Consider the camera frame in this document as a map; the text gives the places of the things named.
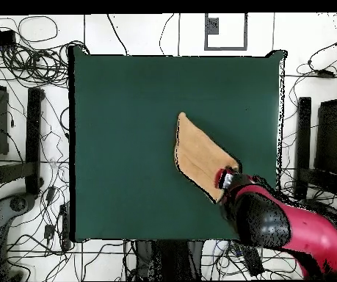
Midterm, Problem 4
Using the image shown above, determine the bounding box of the tan terry towel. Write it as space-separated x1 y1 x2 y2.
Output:
173 111 242 204

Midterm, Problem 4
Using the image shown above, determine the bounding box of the dark green table cloth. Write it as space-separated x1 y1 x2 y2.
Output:
68 45 288 243

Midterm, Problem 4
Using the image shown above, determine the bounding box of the small grey square plate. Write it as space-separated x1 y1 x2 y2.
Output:
207 17 220 35

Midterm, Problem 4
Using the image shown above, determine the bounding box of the black power strip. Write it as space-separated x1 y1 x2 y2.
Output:
59 203 71 251

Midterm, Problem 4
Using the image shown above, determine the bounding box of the black power adapter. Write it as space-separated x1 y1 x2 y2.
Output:
46 185 57 204
43 223 55 239

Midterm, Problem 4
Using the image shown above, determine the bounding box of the black stand frame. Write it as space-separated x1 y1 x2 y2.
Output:
0 82 45 197
293 95 337 201

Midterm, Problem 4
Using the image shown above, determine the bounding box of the grey square frame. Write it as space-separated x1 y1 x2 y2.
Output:
203 12 249 51

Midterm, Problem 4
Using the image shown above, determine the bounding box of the thin black cable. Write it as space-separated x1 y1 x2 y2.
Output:
158 12 175 57
295 35 337 79
106 13 128 57

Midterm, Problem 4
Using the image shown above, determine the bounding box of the tangled black cable bundle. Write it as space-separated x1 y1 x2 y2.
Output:
0 40 90 89

